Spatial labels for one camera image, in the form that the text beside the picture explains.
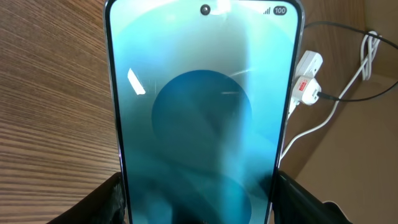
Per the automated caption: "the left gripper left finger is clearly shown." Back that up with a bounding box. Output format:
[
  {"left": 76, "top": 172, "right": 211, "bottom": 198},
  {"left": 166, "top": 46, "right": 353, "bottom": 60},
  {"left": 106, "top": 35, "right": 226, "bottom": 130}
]
[{"left": 48, "top": 172, "right": 126, "bottom": 224}]

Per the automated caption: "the black USB charging cable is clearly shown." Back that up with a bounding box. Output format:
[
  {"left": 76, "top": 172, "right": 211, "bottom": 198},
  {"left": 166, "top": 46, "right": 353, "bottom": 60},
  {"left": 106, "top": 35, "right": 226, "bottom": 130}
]
[{"left": 303, "top": 21, "right": 398, "bottom": 103}]

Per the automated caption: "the white power strip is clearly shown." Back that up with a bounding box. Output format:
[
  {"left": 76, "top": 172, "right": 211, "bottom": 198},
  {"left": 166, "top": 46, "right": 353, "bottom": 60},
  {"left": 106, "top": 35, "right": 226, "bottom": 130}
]
[{"left": 288, "top": 50, "right": 323, "bottom": 118}]

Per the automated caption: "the white power strip cord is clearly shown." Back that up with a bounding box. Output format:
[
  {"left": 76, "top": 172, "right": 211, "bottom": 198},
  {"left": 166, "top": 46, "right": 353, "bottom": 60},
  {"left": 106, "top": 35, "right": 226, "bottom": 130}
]
[{"left": 279, "top": 30, "right": 382, "bottom": 166}]

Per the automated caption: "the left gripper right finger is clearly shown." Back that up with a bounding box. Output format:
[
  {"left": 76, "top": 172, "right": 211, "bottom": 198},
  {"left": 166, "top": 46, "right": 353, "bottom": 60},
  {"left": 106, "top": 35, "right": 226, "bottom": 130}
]
[{"left": 272, "top": 170, "right": 351, "bottom": 224}]

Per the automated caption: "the white USB charger plug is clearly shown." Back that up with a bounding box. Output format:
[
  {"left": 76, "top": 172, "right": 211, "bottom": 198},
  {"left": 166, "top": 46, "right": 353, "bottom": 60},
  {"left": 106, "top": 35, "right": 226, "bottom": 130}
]
[{"left": 292, "top": 76, "right": 322, "bottom": 105}]

